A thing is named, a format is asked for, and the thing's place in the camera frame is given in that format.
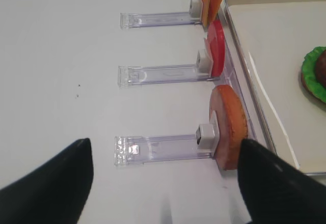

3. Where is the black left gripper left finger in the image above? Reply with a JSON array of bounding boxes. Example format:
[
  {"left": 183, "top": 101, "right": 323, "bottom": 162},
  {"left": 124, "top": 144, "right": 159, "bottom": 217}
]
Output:
[{"left": 1, "top": 138, "right": 94, "bottom": 223}]

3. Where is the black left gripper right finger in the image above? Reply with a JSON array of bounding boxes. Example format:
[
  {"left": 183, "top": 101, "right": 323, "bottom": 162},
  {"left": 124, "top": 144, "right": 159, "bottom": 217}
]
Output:
[{"left": 237, "top": 139, "right": 325, "bottom": 223}]

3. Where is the bread bun slice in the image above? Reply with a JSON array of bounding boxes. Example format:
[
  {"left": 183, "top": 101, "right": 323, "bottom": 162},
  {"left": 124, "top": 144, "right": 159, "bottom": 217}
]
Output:
[{"left": 209, "top": 85, "right": 248, "bottom": 171}]

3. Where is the green lettuce leaf on tray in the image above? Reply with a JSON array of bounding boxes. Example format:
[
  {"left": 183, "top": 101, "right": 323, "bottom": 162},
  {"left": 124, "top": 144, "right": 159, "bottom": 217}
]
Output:
[{"left": 301, "top": 46, "right": 325, "bottom": 103}]

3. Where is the brown meat patty on tray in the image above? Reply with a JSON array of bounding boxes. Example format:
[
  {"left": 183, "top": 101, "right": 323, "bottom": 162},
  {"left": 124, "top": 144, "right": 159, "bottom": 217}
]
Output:
[{"left": 314, "top": 54, "right": 326, "bottom": 88}]

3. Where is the red tomato slice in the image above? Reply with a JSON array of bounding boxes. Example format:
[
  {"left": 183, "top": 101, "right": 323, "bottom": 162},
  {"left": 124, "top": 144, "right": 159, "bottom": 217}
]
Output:
[{"left": 205, "top": 20, "right": 225, "bottom": 77}]

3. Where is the clear pusher rack near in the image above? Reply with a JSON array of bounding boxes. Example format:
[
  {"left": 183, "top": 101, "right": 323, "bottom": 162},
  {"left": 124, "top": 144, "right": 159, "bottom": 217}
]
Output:
[{"left": 114, "top": 134, "right": 214, "bottom": 167}]

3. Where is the clear pusher rack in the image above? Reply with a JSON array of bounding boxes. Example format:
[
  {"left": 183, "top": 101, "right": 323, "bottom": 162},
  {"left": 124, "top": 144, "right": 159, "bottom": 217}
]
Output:
[
  {"left": 114, "top": 134, "right": 214, "bottom": 167},
  {"left": 120, "top": 0, "right": 203, "bottom": 30},
  {"left": 118, "top": 49, "right": 237, "bottom": 88}
]

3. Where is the clear pusher rack middle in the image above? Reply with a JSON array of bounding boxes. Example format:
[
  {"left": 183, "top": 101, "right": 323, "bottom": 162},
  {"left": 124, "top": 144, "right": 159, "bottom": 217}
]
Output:
[{"left": 118, "top": 49, "right": 237, "bottom": 88}]

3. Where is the silver metal tray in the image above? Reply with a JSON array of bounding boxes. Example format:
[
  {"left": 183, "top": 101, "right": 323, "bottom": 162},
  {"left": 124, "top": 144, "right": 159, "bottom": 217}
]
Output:
[{"left": 225, "top": 0, "right": 325, "bottom": 175}]

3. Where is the clear pusher rack far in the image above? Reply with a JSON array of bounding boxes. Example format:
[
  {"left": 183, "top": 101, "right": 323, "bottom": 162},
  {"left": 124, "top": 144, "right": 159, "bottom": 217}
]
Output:
[{"left": 120, "top": 0, "right": 203, "bottom": 30}]

